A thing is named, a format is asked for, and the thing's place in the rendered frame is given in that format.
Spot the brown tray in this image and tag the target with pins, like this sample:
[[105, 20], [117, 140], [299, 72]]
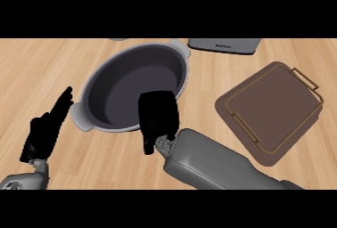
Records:
[[269, 114]]

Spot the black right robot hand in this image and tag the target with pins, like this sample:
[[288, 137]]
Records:
[[158, 114]]

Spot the grey pot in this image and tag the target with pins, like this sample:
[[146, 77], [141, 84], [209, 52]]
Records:
[[133, 87]]

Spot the small grey object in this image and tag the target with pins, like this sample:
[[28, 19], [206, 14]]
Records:
[[117, 39]]

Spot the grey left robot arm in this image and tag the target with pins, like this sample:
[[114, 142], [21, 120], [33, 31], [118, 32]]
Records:
[[27, 178]]

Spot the dark grey appliance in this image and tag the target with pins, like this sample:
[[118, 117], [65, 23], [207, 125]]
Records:
[[225, 46]]

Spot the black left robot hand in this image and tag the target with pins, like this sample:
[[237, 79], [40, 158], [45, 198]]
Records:
[[43, 133]]

